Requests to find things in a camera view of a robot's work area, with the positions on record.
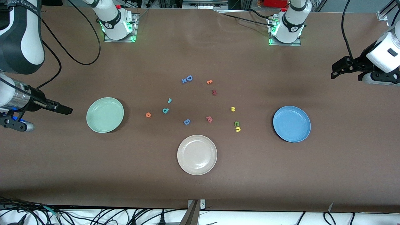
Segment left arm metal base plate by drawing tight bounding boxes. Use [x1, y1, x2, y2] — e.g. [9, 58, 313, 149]
[268, 15, 302, 47]

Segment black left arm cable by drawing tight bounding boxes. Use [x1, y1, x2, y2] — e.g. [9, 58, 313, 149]
[341, 0, 355, 61]

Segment light green round plate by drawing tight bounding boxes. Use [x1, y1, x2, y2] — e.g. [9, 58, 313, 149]
[86, 97, 124, 133]

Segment metal rail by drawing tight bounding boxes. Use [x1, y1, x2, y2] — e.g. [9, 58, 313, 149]
[183, 0, 228, 10]

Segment blue round plate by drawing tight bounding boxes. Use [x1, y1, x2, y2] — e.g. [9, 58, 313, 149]
[273, 106, 311, 143]

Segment beige round plate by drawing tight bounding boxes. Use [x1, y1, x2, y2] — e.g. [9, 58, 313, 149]
[177, 135, 218, 176]

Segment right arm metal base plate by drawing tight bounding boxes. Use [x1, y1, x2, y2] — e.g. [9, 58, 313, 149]
[104, 12, 139, 43]

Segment aluminium camera post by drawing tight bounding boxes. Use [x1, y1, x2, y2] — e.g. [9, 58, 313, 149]
[180, 199, 207, 225]

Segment aluminium frame extrusion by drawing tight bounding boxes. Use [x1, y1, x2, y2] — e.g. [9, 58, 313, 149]
[377, 0, 395, 22]

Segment brown table cover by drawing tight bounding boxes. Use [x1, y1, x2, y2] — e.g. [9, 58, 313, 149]
[0, 6, 400, 213]

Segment red box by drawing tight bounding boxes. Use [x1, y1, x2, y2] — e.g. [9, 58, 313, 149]
[264, 0, 288, 8]

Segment black cable on table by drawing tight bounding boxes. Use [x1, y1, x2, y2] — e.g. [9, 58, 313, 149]
[218, 9, 275, 27]

